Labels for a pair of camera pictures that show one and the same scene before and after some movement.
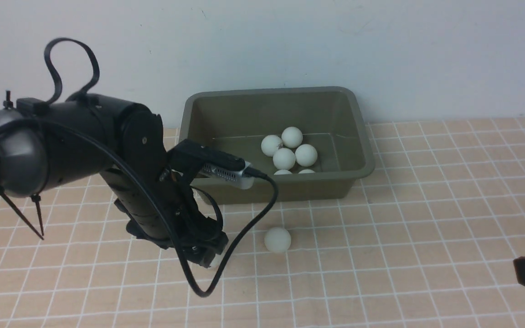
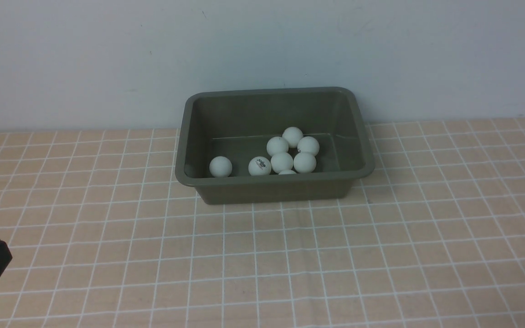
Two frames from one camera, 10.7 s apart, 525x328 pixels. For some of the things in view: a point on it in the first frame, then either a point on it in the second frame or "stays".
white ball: (282, 171) stays
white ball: (306, 155) -> (308, 144)
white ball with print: (291, 137) stays
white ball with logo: (217, 261) -> (259, 166)
